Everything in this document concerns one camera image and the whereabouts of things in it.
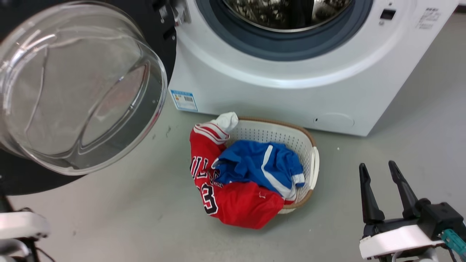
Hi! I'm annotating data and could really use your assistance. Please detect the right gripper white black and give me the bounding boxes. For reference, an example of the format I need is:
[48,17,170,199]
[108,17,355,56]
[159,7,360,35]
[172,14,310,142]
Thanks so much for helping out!
[359,161,466,259]

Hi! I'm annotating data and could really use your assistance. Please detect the blue shorts with white stripes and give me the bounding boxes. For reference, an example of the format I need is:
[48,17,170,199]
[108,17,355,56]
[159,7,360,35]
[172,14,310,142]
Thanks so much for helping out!
[212,140,305,201]

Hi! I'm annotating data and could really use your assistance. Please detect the metal door hinge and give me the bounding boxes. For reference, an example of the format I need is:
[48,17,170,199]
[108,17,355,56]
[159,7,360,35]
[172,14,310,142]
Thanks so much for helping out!
[170,0,192,26]

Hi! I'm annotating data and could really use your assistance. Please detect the teal cable connector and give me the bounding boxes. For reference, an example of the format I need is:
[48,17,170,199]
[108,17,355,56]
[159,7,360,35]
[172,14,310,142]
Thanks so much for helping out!
[440,229,466,257]

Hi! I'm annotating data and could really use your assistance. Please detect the white front-load washing machine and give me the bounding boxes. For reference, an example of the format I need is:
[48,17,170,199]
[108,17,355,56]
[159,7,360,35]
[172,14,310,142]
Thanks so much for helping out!
[167,0,460,137]

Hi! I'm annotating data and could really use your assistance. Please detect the white perforated laundry basket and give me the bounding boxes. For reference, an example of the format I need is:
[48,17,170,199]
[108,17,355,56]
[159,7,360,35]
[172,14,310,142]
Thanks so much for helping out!
[233,116,320,214]

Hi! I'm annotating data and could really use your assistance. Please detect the round filter cover panel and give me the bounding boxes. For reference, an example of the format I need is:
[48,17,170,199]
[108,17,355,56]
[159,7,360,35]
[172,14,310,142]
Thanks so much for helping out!
[314,112,355,128]

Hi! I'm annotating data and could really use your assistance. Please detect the small printed text sticker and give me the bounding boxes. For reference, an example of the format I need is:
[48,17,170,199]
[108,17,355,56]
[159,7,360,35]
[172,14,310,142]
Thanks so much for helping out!
[417,7,442,29]

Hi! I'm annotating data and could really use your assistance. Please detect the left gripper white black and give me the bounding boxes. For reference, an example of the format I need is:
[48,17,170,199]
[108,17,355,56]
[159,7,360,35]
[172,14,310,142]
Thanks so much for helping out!
[0,208,50,262]

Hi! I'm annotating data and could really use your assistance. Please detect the blue energy label sticker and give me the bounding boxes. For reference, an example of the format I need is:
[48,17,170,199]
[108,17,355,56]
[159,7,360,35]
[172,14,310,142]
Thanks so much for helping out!
[170,90,198,112]

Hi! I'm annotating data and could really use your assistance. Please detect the steel washing drum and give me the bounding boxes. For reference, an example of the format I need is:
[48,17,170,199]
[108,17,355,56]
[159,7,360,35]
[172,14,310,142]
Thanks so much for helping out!
[222,0,354,33]

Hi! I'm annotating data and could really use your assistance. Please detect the white sock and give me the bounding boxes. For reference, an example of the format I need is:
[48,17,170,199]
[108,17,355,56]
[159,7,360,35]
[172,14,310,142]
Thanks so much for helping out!
[211,112,239,133]

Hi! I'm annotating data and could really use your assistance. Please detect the red basketball jersey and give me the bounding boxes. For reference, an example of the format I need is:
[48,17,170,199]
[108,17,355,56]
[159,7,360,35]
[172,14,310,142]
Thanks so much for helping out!
[189,122,295,230]

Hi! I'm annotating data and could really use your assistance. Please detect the round black glass washer door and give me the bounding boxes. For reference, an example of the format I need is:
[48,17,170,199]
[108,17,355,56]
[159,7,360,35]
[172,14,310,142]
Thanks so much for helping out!
[0,0,177,196]

